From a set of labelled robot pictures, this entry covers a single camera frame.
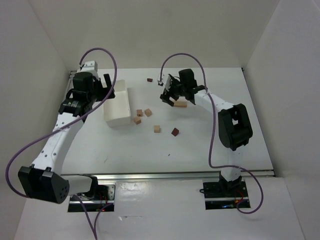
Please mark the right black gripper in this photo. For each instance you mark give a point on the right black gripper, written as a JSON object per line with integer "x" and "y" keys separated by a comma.
{"x": 172, "y": 90}

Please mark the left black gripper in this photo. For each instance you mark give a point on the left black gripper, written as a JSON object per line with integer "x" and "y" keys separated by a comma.
{"x": 104, "y": 90}

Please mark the long light wood block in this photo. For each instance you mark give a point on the long light wood block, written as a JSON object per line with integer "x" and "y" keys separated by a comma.
{"x": 180, "y": 104}

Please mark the white plastic bin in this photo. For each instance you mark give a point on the white plastic bin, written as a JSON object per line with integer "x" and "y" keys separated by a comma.
{"x": 116, "y": 111}

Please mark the dark red wood cube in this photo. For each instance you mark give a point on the dark red wood cube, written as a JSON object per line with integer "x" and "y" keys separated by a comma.
{"x": 175, "y": 132}

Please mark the notched light wood block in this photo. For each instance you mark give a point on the notched light wood block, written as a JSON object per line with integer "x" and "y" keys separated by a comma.
{"x": 139, "y": 112}

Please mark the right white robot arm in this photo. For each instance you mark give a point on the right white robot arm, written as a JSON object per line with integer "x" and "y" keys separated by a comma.
{"x": 231, "y": 121}

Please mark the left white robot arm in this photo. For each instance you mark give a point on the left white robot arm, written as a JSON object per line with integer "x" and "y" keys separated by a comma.
{"x": 42, "y": 180}

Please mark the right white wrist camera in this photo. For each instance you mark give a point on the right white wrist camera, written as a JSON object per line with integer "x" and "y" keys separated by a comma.
{"x": 160, "y": 81}

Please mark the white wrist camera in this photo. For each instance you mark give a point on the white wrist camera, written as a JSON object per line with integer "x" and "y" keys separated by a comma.
{"x": 160, "y": 81}
{"x": 90, "y": 67}

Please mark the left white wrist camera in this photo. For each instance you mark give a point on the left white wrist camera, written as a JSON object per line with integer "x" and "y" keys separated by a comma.
{"x": 90, "y": 67}

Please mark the aluminium left rail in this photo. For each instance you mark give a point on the aluminium left rail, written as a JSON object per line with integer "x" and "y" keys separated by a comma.
{"x": 67, "y": 85}

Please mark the aluminium rail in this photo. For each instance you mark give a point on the aluminium rail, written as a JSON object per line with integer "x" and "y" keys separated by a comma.
{"x": 67, "y": 85}
{"x": 157, "y": 176}

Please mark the aluminium front rail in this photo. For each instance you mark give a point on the aluminium front rail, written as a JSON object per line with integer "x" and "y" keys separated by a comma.
{"x": 157, "y": 176}

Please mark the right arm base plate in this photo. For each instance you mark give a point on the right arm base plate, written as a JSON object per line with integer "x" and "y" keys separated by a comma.
{"x": 216, "y": 199}

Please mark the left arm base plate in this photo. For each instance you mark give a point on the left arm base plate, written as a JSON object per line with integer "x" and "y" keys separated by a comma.
{"x": 103, "y": 198}

